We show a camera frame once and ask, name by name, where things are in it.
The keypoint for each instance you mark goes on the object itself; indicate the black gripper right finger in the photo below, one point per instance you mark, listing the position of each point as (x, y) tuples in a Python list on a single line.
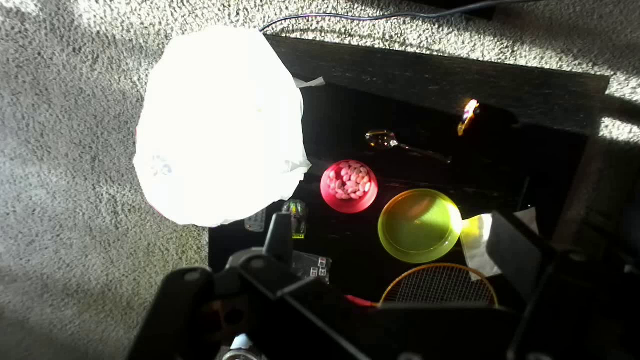
[(521, 254)]

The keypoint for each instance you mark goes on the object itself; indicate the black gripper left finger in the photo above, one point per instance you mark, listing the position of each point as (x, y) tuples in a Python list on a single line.
[(279, 239)]

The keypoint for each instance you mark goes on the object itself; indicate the orange toy car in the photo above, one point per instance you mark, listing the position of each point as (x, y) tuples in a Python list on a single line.
[(469, 116)]

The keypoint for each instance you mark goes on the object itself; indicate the small metal object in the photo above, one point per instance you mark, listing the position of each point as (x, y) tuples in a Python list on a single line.
[(383, 139)]

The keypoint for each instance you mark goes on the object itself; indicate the crumpled white paper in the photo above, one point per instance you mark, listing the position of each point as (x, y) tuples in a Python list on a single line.
[(476, 235)]

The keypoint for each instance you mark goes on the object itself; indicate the orange mesh racket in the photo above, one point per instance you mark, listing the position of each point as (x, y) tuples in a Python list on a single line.
[(442, 282)]

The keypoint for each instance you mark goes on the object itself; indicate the red round lid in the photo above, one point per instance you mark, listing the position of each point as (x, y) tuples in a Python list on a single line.
[(349, 187)]

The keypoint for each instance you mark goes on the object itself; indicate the green plate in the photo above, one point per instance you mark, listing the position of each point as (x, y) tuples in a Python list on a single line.
[(418, 227)]

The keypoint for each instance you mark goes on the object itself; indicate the white cloth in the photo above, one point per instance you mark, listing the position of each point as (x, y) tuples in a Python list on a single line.
[(220, 128)]

